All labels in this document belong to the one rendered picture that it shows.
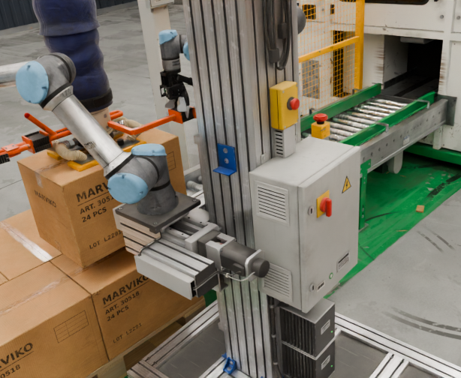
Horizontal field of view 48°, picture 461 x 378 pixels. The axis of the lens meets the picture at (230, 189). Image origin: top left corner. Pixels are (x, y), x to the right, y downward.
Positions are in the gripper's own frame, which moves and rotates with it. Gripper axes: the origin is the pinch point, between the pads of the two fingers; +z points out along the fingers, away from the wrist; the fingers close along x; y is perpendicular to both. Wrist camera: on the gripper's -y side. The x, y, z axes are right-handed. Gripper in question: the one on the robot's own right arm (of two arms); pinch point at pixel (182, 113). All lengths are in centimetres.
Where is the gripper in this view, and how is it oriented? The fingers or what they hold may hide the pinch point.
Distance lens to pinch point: 229.3
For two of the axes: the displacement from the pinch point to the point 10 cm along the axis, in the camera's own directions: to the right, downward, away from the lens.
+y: -7.2, 3.7, -5.9
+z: 0.8, 8.9, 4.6
